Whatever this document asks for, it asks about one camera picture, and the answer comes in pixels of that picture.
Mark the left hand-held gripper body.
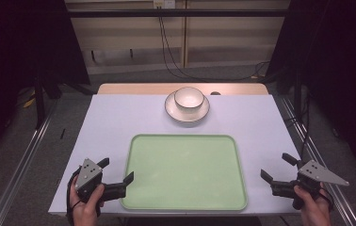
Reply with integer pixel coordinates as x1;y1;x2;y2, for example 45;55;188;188
74;157;105;203

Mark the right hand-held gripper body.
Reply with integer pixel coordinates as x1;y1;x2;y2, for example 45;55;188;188
292;159;350;211

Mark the person's right hand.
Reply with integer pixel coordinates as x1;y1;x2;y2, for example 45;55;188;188
292;183;333;226

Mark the person's left hand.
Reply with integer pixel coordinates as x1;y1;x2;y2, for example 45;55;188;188
69;175;106;226

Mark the white table cover board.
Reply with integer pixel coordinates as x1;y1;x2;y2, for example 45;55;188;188
47;93;303;218

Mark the light green tray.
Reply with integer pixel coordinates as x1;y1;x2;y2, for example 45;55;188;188
120;133;249;212

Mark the wooden table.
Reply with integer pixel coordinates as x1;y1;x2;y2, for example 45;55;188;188
96;82;270;96

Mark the black metal stand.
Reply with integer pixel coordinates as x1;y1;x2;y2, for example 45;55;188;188
33;73;62;130

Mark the white plate with dark rim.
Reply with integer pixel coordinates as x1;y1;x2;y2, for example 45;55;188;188
164;90;211;123

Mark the white bowl with dark rim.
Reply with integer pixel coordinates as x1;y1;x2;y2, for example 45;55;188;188
173;86;205;114

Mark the black curtain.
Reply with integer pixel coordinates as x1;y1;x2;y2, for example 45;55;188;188
0;0;91;170
265;0;356;182

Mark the aluminium floor rail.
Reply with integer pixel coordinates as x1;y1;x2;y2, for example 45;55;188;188
0;99;59;226
278;93;356;226

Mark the black floor cable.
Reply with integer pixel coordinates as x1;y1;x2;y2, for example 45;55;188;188
283;93;313;159

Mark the black wall cable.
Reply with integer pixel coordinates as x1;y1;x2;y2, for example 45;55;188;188
156;6;272;82

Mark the wooden wall post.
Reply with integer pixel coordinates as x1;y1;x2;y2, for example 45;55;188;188
181;0;189;69

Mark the black horizontal frame bar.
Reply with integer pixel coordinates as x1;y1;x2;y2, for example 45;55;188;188
67;8;291;19

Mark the white wall socket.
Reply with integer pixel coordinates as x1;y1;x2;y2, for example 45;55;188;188
153;0;177;9

